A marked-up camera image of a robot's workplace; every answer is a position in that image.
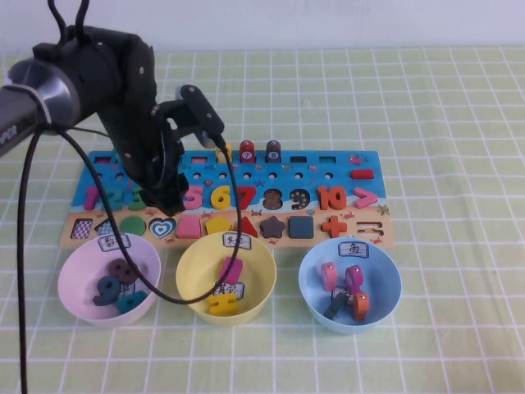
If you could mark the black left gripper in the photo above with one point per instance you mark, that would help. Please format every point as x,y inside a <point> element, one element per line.
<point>162,180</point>

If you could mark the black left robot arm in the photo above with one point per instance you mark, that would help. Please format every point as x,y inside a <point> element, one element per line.
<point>110,82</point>

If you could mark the pink wooden trapezoid piece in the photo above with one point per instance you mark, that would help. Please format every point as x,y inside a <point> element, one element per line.
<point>188,228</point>

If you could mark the green wooden circle piece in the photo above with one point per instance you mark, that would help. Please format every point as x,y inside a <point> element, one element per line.
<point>133,227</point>

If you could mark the yellow wooden pentagon piece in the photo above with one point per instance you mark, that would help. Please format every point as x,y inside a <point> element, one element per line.
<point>217,227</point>

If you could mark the yellow wooden fish piece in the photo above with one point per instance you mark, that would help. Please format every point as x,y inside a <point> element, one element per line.
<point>223,158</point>

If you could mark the yellow plastic bowl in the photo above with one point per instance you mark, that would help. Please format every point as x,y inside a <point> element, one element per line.
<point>193,279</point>

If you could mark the red wooden triangle piece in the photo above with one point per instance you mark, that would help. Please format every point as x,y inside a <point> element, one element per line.
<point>248,230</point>

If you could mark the red wooden fish piece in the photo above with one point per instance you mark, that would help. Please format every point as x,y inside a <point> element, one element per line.
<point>247,152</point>

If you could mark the magenta wooden rectangle piece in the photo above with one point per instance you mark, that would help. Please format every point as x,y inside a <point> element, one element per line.
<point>236,273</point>

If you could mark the brown wooden star piece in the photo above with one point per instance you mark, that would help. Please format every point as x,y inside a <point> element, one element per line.
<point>272,227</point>

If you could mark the brown wooden fish piece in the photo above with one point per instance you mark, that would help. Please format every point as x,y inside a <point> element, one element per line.
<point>273,152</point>

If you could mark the pink plastic bowl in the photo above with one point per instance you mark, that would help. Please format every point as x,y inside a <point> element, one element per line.
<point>78,287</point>

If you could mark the blue wooden puzzle board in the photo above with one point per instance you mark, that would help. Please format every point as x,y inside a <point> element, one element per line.
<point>311,180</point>

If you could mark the pink wooden fish piece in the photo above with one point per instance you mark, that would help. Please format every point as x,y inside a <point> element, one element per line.
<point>328,277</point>

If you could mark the magenta wooden fish piece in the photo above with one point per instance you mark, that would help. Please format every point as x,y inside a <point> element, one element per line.
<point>353,279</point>

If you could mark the orange wooden fish piece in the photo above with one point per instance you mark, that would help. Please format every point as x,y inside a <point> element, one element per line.
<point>361,308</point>

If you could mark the light blue plastic bowl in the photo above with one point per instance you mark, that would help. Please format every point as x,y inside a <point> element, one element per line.
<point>381,287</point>

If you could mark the pink wooden number five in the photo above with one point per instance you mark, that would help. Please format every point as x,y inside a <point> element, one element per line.
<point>197,201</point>

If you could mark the green wooden number three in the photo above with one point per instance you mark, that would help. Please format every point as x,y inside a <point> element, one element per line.
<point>137,201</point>

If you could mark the yellow wooden number six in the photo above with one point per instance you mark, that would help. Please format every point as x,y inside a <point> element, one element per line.
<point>214,199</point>

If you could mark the blue wooden number two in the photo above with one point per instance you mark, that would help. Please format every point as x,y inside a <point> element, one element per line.
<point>115,205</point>

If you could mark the white handwritten paper label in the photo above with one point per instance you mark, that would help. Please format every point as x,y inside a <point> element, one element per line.
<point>353,249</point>
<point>339,292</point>
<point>108,243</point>
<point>128,288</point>
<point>229,241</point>
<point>234,289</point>

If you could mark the red wooden number seven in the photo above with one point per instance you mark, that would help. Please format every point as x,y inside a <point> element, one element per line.
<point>247,191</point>

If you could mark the pink wooden number one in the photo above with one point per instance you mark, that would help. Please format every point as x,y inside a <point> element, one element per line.
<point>91,199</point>

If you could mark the brown wooden number eight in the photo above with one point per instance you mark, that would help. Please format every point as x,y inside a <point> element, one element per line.
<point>119,268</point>

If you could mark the teal wooden number four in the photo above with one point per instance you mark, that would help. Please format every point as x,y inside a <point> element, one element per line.
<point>133,303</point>

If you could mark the dark blue wooden number nine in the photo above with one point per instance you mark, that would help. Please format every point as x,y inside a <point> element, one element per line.
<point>102,297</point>

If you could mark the yellow wooden equals sign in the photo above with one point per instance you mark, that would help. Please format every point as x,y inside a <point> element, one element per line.
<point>223,310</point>

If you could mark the dark blue wooden square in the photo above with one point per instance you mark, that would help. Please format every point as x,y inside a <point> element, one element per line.
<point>301,227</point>

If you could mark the orange wooden number ten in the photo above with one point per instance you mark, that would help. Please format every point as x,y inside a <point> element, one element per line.
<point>322,199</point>

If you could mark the orange wooden plus sign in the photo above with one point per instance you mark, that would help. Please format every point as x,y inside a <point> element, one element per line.
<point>334,227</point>

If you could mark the red wooden minus sign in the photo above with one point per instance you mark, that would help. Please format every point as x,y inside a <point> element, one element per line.
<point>362,174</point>

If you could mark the pink wooden greater-than sign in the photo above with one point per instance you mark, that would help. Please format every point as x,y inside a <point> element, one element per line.
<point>371,198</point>

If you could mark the green checked tablecloth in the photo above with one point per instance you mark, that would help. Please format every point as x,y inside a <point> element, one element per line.
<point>451,123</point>

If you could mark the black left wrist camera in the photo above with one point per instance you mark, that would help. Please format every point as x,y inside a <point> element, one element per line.
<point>203,108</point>

